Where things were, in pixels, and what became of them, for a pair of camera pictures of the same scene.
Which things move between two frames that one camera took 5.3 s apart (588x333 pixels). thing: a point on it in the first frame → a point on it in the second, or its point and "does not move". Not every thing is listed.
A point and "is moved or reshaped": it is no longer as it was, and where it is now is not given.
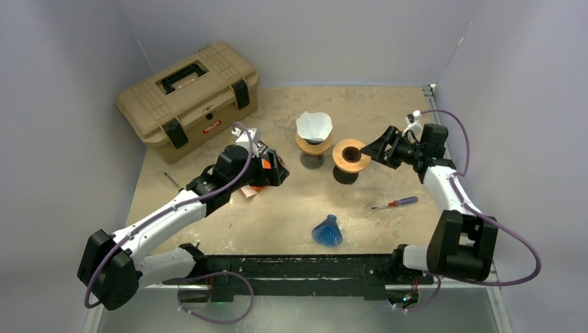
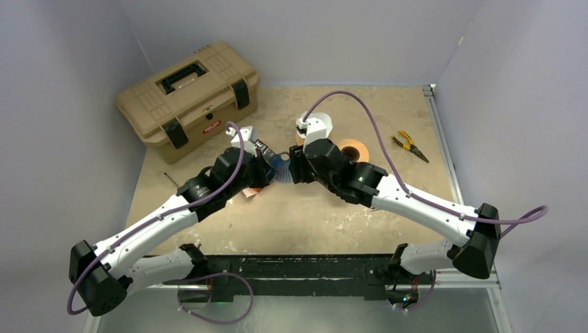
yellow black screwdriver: [179, 188] does not move
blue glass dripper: [327, 232] is moved or reshaped
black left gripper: [274, 175] does not move
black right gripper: [378, 150] → [298, 164]
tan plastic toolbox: [212, 87] does not move
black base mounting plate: [280, 275] does not move
